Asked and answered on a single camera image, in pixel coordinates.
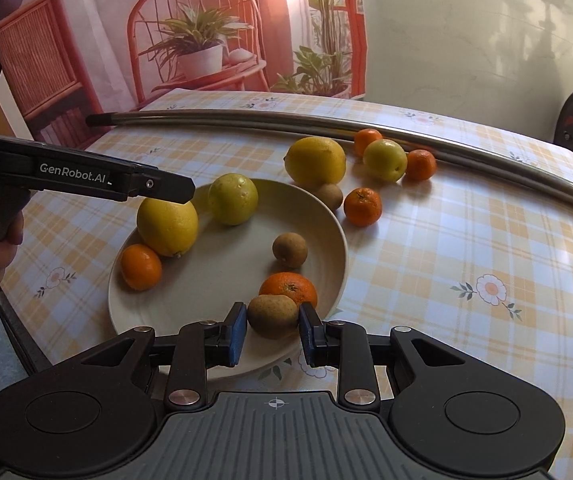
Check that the round yellow-green citrus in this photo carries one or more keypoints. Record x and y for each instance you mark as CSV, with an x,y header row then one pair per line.
x,y
233,199
385,161

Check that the small orange mandarin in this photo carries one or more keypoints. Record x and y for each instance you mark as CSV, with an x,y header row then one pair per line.
x,y
362,206
420,165
140,267
365,140
286,285

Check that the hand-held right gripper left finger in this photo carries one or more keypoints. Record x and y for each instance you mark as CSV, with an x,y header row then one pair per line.
x,y
236,335

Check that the long metal pole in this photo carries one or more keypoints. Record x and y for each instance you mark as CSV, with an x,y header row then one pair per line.
x,y
216,117

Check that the printed room wall backdrop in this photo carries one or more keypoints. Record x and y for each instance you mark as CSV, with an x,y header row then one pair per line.
x,y
91,20

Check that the beige round plate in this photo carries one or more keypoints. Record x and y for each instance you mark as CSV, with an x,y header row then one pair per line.
x,y
206,270

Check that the brown kiwi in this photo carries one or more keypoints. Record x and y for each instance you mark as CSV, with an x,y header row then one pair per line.
x,y
290,250
272,316
330,196

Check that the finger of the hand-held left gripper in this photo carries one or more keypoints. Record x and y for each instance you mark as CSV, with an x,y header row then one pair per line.
x,y
166,186

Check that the large yellow lemon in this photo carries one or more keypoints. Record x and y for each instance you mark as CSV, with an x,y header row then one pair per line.
x,y
166,227
315,160

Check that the dark metal table frame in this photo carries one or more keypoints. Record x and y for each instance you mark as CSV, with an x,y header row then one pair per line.
x,y
16,330

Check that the yellow checkered floral tablecloth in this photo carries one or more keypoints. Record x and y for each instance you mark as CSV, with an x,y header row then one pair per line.
x,y
441,260

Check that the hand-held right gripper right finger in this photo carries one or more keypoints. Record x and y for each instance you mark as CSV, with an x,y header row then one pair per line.
x,y
308,335

